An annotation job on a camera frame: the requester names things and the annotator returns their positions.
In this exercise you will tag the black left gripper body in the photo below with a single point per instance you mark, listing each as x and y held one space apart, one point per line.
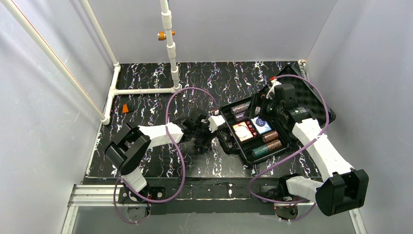
203 129

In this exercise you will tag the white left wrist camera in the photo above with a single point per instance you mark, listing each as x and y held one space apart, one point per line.
215 122

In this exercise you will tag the orange hex key set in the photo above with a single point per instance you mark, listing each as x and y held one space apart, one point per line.
127 108

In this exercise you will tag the blue small blind button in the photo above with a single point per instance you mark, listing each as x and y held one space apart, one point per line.
260 123

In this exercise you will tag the orange black 100 chip stack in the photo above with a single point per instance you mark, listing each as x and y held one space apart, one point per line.
270 136

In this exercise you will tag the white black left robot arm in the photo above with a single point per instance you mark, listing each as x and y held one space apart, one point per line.
128 146

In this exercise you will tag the white pvc pipe frame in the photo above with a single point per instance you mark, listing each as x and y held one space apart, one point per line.
64 32

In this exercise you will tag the red playing card deck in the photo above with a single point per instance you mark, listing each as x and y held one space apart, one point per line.
242 131

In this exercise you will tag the black poker set case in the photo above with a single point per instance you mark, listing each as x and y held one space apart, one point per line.
301 101

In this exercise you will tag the purple 500 poker chip stack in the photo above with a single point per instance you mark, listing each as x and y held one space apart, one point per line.
240 116

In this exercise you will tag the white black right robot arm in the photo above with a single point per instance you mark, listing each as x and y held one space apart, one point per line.
342 188

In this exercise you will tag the orange knob on pole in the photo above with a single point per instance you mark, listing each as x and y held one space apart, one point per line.
161 36

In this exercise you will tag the teal poker chip stack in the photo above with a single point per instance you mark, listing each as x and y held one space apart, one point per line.
266 148

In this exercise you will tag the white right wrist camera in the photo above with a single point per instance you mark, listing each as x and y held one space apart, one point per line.
274 83

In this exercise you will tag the blue playing card deck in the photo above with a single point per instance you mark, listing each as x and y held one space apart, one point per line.
261 130

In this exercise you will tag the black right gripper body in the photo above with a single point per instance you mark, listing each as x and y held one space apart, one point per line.
269 109

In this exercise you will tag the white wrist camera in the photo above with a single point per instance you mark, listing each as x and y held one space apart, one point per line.
274 83
215 122

